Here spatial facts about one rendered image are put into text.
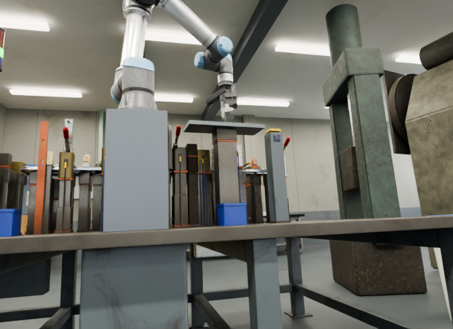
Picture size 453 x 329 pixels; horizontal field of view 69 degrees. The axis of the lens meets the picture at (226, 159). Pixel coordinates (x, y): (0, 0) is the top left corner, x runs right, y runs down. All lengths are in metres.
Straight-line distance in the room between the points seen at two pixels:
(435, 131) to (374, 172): 1.66
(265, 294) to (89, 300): 0.51
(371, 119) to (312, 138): 5.50
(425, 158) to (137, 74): 4.20
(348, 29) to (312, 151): 5.09
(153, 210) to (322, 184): 7.89
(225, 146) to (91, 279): 0.81
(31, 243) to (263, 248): 0.64
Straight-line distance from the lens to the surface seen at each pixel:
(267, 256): 1.06
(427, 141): 4.93
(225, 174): 1.49
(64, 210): 1.59
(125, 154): 1.11
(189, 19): 1.50
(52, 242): 0.98
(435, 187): 4.88
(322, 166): 8.91
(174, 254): 1.04
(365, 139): 3.44
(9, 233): 1.32
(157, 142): 1.12
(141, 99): 1.21
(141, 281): 1.05
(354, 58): 3.72
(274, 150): 1.61
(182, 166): 1.57
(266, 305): 1.08
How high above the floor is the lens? 0.71
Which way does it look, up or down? 11 degrees up
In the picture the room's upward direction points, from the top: 3 degrees counter-clockwise
